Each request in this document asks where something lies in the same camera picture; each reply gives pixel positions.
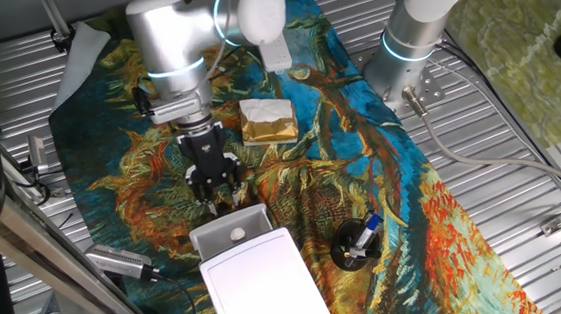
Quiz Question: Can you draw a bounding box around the thick grey cable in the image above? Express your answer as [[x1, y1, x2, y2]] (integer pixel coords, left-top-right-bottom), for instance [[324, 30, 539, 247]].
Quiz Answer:
[[394, 84, 561, 200]]

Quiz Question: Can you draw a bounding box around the black camera cable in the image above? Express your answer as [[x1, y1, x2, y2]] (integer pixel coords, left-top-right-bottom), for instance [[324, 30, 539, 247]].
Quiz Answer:
[[145, 266, 201, 314]]

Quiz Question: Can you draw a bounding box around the gold tissue pack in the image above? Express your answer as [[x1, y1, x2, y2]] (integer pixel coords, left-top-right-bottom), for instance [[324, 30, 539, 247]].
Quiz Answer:
[[234, 95, 303, 151]]

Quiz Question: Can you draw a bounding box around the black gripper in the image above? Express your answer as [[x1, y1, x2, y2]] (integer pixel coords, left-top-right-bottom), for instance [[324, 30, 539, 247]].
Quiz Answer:
[[170, 125, 250, 219]]

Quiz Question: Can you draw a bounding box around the metal frame beam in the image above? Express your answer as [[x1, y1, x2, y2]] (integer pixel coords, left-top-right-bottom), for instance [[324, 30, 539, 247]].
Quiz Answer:
[[0, 152, 166, 314]]

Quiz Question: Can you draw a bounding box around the thin dark pen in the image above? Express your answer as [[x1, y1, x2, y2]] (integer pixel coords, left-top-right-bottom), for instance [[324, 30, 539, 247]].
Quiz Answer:
[[344, 245, 373, 262]]

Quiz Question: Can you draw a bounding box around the white power strip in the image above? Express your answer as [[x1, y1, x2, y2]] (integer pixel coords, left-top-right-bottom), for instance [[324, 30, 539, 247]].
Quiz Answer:
[[256, 29, 296, 77]]

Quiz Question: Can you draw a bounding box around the metal base plate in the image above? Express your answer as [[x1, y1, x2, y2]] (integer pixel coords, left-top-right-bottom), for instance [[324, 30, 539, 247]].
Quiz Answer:
[[348, 46, 450, 122]]

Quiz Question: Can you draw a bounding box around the green marbled cloth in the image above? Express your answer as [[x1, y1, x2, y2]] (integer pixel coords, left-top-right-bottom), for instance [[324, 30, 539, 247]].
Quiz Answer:
[[435, 0, 561, 150]]

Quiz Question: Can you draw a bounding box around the black mesh pen holder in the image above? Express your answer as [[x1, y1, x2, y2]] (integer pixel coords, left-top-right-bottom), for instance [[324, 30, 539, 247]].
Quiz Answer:
[[328, 215, 385, 274]]

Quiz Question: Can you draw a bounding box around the sunflower painting tablecloth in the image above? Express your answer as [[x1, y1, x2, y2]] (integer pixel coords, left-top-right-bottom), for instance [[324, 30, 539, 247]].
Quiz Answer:
[[32, 0, 561, 314]]

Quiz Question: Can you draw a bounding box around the white plastic drawer cabinet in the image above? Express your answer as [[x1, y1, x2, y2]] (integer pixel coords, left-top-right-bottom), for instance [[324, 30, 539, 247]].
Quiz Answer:
[[196, 220, 354, 314]]

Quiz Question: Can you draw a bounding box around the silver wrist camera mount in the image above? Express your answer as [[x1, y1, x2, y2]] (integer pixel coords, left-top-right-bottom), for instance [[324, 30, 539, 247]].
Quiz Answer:
[[130, 84, 214, 130]]

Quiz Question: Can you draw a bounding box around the grey marker with blue cap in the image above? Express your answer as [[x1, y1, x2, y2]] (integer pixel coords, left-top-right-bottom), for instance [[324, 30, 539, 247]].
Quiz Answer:
[[352, 210, 385, 259]]

